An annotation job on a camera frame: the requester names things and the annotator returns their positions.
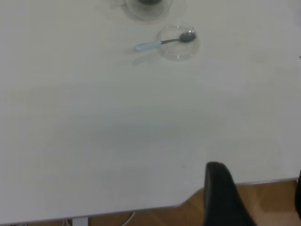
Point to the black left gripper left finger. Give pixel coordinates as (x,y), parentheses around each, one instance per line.
(221,200)

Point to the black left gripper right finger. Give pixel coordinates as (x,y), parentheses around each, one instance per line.
(299,195)

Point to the white table leg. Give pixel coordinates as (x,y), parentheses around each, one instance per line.
(80,222)

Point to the clear glass dish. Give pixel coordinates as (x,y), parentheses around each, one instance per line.
(178,50)

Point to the clear double-wall glass cup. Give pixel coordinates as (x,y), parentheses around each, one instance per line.
(148,11)

